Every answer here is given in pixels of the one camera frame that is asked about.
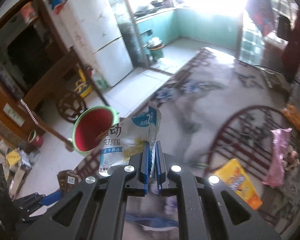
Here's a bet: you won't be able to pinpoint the blue white snack bag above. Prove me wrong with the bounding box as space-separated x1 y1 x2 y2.
99 101 161 177

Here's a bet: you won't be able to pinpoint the yellow orange box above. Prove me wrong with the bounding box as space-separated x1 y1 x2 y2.
213 159 263 210

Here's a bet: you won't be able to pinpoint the green kitchen trash bin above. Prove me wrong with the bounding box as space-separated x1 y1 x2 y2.
147 37 164 62

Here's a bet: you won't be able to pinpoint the teal kitchen cabinets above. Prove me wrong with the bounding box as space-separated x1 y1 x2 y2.
135 8 242 51

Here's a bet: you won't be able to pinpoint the red bin with green rim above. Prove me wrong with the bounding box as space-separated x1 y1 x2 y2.
72 106 119 155

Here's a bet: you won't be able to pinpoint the patterned tablecloth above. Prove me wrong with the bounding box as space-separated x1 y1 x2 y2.
75 47 300 240

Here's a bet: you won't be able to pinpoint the dark wooden chair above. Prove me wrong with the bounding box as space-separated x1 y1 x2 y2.
17 47 109 152

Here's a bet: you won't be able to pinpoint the pink plastic wrapper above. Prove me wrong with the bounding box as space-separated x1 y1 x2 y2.
263 128 292 188

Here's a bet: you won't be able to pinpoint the bag of orange snacks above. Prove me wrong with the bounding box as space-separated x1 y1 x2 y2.
281 104 300 132

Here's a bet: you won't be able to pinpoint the white refrigerator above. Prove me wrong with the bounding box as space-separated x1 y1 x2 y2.
59 0 133 87

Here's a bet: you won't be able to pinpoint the black handbag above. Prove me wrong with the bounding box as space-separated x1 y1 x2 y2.
276 15 291 41

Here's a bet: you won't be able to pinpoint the red plaid cloth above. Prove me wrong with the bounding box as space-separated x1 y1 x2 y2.
246 0 275 37

